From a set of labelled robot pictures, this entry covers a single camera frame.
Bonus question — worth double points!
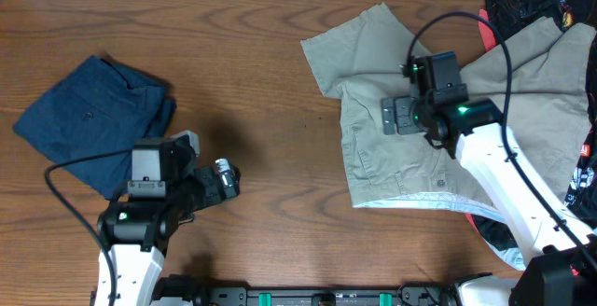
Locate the khaki beige shorts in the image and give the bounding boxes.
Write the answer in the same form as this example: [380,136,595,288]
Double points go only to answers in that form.
[300,2,597,223]

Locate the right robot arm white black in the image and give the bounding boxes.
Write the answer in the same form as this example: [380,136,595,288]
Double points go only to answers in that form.
[382,97,596,305]

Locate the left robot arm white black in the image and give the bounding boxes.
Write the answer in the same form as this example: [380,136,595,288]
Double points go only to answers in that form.
[93,152,240,305]

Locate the red garment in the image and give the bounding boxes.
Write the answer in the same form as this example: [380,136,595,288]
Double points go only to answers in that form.
[461,17,596,226]

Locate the folded navy blue shorts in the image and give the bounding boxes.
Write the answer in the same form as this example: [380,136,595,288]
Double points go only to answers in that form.
[13,56,176,201]

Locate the black printed cycling jersey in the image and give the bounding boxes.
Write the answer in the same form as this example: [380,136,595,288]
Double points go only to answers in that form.
[484,0,596,228]

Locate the light blue garment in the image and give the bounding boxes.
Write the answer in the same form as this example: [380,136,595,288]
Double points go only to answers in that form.
[491,246,526,271]

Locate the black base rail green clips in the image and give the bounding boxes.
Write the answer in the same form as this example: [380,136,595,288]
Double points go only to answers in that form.
[150,275,460,306]

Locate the left black cable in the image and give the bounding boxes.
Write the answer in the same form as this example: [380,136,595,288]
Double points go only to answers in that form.
[44,149,136,306]

